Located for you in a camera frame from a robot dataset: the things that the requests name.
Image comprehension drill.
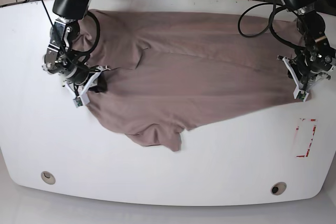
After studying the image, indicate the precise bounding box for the red tape marking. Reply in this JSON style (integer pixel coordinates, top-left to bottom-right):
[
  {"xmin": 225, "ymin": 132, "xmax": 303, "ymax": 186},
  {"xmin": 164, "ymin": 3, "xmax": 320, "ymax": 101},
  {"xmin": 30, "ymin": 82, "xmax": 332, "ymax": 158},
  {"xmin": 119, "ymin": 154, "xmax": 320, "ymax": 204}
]
[{"xmin": 292, "ymin": 118, "xmax": 318, "ymax": 158}]

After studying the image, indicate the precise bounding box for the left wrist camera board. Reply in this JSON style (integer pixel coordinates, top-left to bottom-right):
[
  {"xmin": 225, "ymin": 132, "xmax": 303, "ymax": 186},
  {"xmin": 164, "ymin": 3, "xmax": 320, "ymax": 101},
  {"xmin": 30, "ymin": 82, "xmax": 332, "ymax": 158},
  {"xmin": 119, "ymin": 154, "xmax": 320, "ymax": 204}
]
[{"xmin": 293, "ymin": 90, "xmax": 309, "ymax": 102}]

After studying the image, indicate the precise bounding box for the right table grommet hole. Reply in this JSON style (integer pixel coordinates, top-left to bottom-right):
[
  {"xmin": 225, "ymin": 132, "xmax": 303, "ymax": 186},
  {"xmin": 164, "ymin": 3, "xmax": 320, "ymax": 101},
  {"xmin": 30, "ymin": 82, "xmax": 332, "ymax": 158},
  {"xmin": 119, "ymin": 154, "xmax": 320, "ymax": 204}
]
[{"xmin": 270, "ymin": 182, "xmax": 287, "ymax": 196}]

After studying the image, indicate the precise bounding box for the mauve t-shirt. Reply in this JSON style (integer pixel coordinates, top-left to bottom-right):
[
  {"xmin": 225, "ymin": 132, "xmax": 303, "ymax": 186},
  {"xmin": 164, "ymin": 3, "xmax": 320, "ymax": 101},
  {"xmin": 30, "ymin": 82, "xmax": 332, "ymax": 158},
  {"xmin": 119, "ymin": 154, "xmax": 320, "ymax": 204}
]
[{"xmin": 74, "ymin": 10, "xmax": 296, "ymax": 152}]

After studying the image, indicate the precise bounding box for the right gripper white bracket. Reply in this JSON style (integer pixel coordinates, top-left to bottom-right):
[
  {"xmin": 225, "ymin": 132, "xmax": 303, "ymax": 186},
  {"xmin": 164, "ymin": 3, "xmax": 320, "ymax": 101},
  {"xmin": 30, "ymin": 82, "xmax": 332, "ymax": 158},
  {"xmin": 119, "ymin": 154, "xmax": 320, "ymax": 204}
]
[{"xmin": 62, "ymin": 66, "xmax": 111, "ymax": 100}]

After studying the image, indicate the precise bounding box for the left table grommet hole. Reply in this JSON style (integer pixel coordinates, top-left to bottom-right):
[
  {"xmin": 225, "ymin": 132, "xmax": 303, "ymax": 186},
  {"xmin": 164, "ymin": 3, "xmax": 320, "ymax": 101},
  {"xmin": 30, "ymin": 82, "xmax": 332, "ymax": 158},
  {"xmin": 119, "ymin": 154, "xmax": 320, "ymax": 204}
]
[{"xmin": 41, "ymin": 171, "xmax": 56, "ymax": 185}]

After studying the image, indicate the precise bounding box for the table grommet hole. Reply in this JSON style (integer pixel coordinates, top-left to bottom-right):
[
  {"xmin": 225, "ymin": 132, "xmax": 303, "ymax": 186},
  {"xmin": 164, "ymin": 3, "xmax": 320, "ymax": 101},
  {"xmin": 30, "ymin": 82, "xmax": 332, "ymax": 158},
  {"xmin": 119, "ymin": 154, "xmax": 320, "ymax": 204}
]
[
  {"xmin": 270, "ymin": 182, "xmax": 287, "ymax": 196},
  {"xmin": 41, "ymin": 171, "xmax": 56, "ymax": 185}
]

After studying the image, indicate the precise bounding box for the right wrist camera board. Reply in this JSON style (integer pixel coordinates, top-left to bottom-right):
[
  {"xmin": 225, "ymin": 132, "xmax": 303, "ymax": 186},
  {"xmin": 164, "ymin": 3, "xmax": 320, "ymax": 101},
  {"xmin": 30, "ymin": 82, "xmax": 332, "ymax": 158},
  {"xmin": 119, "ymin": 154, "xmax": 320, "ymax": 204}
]
[{"xmin": 73, "ymin": 94, "xmax": 90, "ymax": 108}]

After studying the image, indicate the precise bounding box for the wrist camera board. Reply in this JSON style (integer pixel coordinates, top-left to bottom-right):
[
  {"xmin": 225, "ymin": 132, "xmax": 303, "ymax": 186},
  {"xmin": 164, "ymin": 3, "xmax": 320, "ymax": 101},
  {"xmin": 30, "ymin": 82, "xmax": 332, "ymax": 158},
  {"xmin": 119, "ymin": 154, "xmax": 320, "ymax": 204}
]
[
  {"xmin": 73, "ymin": 94, "xmax": 90, "ymax": 108},
  {"xmin": 293, "ymin": 90, "xmax": 309, "ymax": 102}
]

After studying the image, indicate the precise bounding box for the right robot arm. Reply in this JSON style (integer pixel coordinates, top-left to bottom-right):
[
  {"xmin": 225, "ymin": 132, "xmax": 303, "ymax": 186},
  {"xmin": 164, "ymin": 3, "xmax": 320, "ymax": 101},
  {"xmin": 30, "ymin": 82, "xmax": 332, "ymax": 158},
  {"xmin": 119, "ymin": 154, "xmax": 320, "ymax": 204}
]
[{"xmin": 42, "ymin": 0, "xmax": 109, "ymax": 107}]

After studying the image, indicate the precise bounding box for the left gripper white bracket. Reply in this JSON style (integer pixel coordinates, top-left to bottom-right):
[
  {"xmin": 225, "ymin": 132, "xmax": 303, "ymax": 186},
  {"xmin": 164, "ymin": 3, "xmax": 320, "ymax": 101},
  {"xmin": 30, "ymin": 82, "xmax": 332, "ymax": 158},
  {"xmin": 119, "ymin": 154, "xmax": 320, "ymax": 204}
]
[{"xmin": 277, "ymin": 55, "xmax": 331, "ymax": 102}]

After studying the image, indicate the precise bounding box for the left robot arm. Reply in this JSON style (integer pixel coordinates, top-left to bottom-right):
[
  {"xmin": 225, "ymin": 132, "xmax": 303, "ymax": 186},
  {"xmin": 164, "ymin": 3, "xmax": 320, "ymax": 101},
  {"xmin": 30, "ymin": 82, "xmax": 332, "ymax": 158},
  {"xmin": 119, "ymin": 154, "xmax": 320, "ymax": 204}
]
[{"xmin": 240, "ymin": 0, "xmax": 335, "ymax": 102}]

